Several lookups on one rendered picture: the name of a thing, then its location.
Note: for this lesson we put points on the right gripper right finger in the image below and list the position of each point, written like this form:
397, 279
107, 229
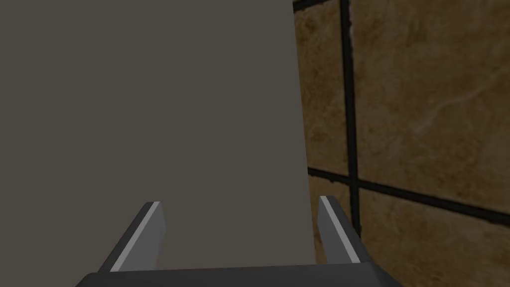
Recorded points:
338, 239

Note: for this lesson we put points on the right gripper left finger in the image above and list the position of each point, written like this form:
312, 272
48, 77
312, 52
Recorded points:
140, 243

